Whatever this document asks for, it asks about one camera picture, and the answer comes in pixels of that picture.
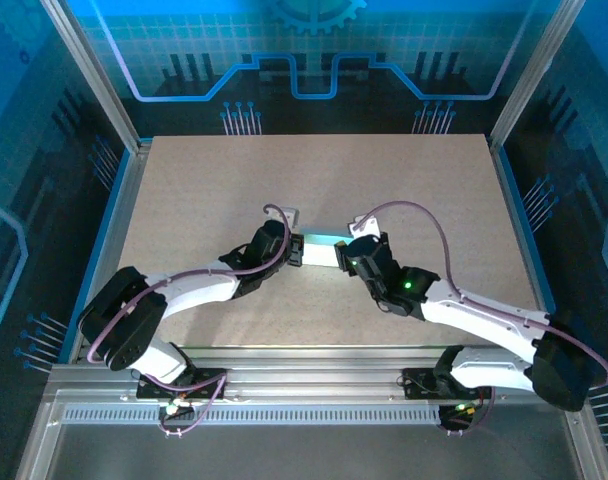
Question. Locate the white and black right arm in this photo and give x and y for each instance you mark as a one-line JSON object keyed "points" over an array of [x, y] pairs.
{"points": [[484, 315]]}

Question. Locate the aluminium side rail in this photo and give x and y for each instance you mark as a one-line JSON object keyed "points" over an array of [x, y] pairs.
{"points": [[135, 175], [502, 175]]}

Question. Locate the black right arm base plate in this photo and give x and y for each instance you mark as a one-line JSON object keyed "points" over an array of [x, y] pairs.
{"points": [[419, 385]]}

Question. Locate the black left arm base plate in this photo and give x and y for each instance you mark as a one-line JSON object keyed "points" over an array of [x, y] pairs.
{"points": [[214, 382]]}

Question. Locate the light teal paper box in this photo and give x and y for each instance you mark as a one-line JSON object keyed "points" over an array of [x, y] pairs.
{"points": [[321, 252]]}

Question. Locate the aluminium frame post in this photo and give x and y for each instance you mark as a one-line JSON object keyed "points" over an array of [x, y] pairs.
{"points": [[98, 75], [532, 75]]}

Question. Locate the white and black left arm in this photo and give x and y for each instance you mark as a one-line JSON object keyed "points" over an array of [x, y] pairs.
{"points": [[124, 320]]}

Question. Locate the aluminium table rail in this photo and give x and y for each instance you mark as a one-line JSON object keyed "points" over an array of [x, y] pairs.
{"points": [[309, 372]]}

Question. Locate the white power connector plug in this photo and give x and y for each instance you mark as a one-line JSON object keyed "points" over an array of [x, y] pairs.
{"points": [[466, 407], [174, 407]]}

